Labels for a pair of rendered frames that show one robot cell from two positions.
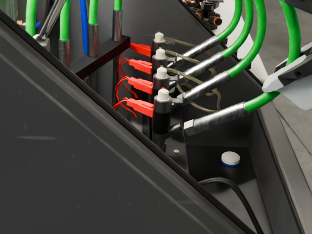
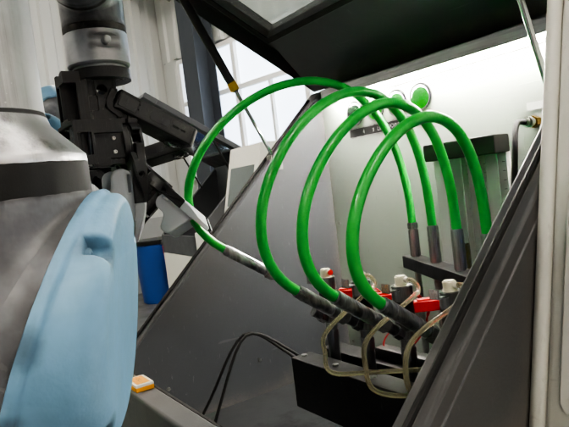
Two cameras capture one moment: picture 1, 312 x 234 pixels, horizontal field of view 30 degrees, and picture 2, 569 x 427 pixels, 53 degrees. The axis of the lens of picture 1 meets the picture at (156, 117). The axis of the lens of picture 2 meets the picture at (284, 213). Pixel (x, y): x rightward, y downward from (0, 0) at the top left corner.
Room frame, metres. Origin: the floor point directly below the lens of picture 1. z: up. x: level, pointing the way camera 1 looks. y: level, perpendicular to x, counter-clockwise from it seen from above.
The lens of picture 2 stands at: (1.52, -0.49, 1.25)
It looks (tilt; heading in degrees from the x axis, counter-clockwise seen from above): 3 degrees down; 150
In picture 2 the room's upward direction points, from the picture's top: 7 degrees counter-clockwise
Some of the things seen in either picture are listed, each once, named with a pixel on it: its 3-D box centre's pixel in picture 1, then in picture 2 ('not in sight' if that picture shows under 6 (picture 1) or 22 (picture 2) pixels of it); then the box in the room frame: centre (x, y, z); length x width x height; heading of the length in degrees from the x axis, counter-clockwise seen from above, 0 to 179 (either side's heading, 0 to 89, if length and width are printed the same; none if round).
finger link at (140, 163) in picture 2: not in sight; (133, 168); (0.84, -0.29, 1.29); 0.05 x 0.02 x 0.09; 3
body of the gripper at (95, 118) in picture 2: not in sight; (101, 121); (0.82, -0.32, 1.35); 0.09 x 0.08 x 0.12; 93
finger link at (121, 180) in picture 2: not in sight; (119, 207); (0.83, -0.32, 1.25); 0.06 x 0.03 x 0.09; 93
